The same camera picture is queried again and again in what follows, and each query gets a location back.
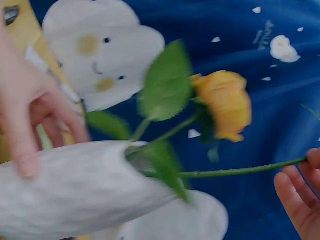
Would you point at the person's right hand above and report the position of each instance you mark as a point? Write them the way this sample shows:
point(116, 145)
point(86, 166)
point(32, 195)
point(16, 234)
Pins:
point(305, 212)

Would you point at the person's left hand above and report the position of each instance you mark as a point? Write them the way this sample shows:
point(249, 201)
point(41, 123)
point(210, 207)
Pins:
point(22, 95)

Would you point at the green flower stem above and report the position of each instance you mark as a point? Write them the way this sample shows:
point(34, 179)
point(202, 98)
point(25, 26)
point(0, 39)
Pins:
point(237, 171)

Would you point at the white textured vase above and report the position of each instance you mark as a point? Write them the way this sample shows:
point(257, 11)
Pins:
point(75, 195)

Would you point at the yellow rose with green leaves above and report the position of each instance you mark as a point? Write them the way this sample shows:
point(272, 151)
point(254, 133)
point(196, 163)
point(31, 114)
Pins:
point(225, 105)

